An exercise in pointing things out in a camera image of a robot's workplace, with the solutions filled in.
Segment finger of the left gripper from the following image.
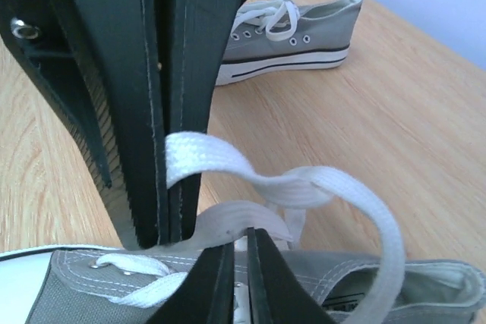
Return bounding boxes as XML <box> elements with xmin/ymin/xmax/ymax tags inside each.
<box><xmin>1</xmin><ymin>0</ymin><xmax>169</xmax><ymax>250</ymax></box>
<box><xmin>153</xmin><ymin>0</ymin><xmax>245</xmax><ymax>243</ymax></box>

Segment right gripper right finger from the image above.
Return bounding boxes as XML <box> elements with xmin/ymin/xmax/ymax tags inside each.
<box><xmin>247</xmin><ymin>228</ymin><xmax>334</xmax><ymax>324</ymax></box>

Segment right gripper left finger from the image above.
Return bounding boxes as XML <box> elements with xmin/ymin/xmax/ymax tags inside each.
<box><xmin>147</xmin><ymin>244</ymin><xmax>235</xmax><ymax>324</ymax></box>

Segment grey sneaker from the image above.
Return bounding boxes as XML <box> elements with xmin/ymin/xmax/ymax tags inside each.
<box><xmin>216</xmin><ymin>0</ymin><xmax>363</xmax><ymax>86</ymax></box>

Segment grey sneaker sideways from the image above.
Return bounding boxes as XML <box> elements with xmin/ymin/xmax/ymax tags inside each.
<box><xmin>1</xmin><ymin>131</ymin><xmax>485</xmax><ymax>323</ymax></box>

